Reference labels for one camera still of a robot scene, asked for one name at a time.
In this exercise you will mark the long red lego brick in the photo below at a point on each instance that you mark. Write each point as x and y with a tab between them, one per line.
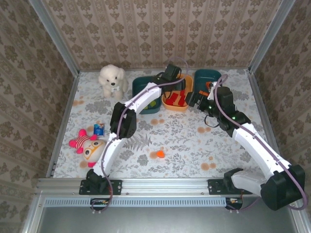
182	100

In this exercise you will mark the green lego brick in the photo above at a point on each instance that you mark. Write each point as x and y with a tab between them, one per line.
152	104
145	107

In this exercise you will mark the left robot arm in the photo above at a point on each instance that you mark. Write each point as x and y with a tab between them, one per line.
145	94

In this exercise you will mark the orange plastic container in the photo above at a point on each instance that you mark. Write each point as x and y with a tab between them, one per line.
175	108

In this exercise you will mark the teal plastic container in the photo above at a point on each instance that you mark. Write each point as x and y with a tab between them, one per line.
139	84
204	75

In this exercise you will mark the white plush dog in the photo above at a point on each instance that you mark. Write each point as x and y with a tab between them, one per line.
111	77

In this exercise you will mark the orange rounded lego piece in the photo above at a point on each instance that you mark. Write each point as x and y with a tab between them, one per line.
160	154

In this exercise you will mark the small blue box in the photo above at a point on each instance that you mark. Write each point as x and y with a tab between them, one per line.
98	129

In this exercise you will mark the pink plush doll with glasses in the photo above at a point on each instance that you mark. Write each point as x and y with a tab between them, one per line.
93	150

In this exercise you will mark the steel lower panel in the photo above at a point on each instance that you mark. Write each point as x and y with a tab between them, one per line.
170	221

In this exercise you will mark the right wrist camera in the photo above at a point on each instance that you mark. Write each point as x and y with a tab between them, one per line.
212	88

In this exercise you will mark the aluminium side rail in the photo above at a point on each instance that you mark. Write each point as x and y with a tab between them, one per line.
68	102
259	102

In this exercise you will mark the aluminium frame post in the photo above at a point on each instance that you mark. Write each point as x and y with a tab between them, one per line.
57	41
270	36

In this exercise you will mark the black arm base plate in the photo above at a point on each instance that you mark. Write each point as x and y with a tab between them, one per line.
115	187
213	187

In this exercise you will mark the aluminium front rail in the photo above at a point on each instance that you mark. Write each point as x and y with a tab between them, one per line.
165	185

